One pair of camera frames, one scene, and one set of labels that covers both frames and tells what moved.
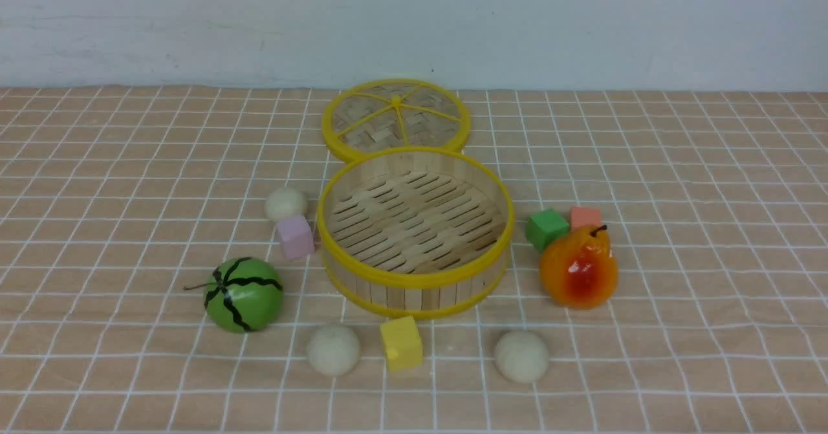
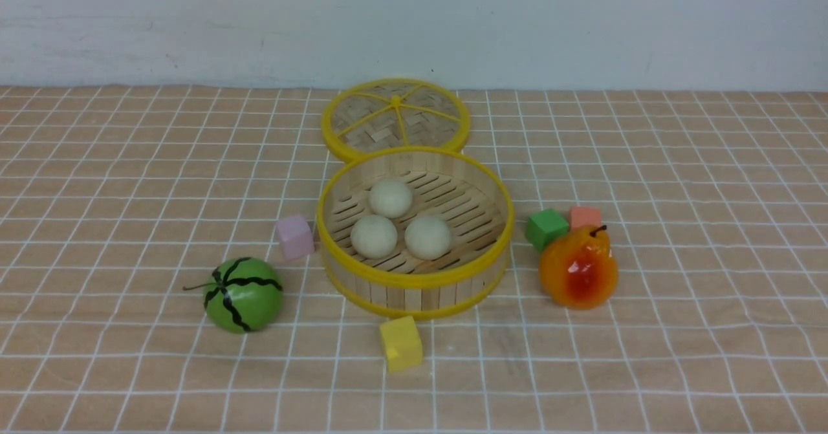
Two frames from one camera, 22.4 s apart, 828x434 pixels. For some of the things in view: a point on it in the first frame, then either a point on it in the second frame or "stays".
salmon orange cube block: x=579 y=216 stays
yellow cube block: x=403 y=343 stays
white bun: x=332 y=349 -> x=374 y=236
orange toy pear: x=577 y=270 stays
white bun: x=521 y=356 -> x=429 y=237
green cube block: x=545 y=228 stays
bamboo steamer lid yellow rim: x=381 y=114 stays
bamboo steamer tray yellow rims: x=413 y=233 stays
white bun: x=285 y=202 -> x=390 y=198
